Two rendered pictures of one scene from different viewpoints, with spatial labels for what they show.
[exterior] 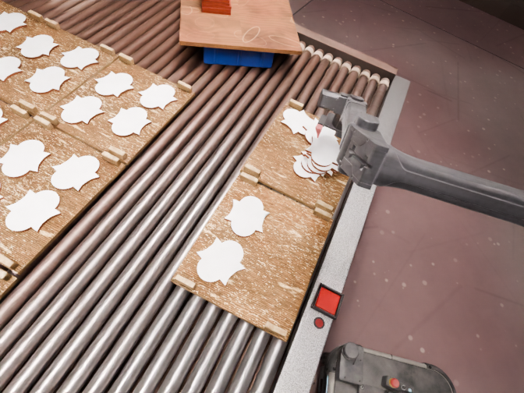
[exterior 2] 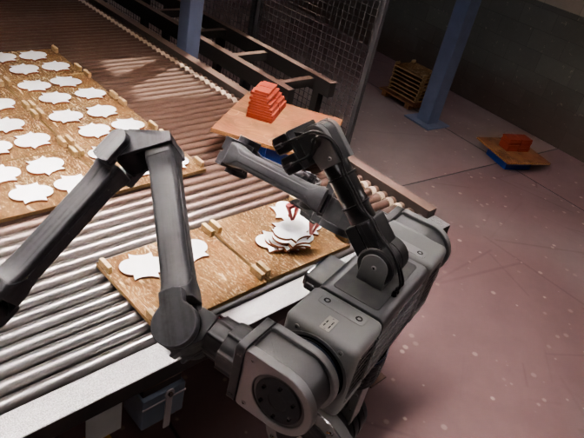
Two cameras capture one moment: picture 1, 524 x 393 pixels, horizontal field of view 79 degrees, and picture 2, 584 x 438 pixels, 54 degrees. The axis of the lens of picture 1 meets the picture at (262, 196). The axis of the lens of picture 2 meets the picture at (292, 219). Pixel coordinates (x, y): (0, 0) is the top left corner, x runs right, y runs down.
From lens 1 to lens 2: 124 cm
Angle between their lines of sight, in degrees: 31
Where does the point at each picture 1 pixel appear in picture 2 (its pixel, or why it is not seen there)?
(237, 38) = (264, 138)
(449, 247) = not seen: outside the picture
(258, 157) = (229, 222)
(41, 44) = (105, 110)
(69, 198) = (59, 195)
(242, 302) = (142, 295)
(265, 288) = not seen: hidden behind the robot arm
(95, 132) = not seen: hidden behind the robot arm
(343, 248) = (263, 306)
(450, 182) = (262, 163)
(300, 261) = (212, 294)
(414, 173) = (243, 155)
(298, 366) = (157, 354)
